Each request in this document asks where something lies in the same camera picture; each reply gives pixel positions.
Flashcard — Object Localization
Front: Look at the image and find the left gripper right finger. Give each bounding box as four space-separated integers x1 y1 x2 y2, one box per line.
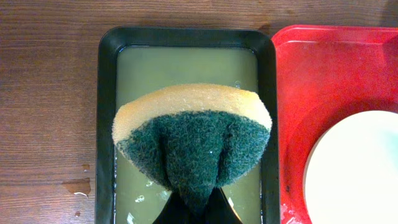
203 188 242 224

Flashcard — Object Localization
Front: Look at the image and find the dark green tray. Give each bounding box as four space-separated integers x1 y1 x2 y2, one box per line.
95 27 280 223

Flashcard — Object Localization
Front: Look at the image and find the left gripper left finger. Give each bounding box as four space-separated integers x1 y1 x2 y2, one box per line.
153 192 190 224

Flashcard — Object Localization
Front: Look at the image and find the red tray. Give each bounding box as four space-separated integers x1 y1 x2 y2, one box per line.
272 25 397 223

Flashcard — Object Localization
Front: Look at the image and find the light green plate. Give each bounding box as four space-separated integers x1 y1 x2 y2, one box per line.
303 111 397 224

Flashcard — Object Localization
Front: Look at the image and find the green yellow sponge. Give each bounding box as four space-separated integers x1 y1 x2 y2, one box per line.
112 84 272 215

